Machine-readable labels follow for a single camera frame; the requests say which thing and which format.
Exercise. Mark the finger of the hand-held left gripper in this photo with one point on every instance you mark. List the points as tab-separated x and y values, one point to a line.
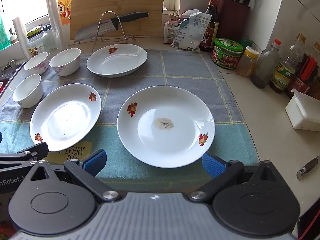
30	152

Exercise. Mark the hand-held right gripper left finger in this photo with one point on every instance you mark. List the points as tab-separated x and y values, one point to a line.
96	161

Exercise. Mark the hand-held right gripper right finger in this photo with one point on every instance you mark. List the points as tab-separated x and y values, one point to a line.
212	165

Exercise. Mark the white plate with fruit print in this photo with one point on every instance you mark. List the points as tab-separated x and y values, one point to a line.
65	117
175	140
117	60

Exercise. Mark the white bowl with pink flowers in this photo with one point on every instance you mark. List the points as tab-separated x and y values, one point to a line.
27	91
66	63
37	62

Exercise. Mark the metal faucet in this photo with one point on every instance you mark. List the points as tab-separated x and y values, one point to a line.
11	66

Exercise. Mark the white plastic box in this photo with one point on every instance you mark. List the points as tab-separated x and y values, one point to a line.
300	112

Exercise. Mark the grey and teal checked mat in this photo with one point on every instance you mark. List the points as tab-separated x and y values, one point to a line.
180	65

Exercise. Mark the yellow-lid spice jar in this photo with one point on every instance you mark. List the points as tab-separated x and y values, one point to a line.
247	62

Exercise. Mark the glass jar with dark lid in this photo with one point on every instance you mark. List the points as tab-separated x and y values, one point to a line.
37	42

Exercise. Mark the clear bottle with red cap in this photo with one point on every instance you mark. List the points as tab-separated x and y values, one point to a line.
265	67

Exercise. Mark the green-lid sauce jar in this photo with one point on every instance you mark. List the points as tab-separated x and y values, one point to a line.
227	52

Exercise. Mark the cooking oil bottle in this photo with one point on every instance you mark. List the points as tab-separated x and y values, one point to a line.
285	72

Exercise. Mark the green-cap jar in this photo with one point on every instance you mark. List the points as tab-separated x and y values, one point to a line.
247	43

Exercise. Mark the blue and white food bag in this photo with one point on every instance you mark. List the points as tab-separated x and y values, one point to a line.
190	32

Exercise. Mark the stack of translucent plastic cups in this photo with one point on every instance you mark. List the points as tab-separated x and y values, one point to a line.
53	20

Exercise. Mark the dark vinegar bottle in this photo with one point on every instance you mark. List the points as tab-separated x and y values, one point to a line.
210	27

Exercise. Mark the red-print food bag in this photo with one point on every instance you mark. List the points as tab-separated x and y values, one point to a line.
170	32

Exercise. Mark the dark red knife block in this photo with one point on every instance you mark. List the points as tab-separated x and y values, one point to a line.
233	20

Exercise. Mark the orange liquid jug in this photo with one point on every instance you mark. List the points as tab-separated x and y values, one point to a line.
63	7

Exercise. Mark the metal binder clips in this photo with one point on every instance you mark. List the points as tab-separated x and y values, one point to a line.
175	13

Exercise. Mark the white dish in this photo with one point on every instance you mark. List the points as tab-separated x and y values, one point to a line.
168	8

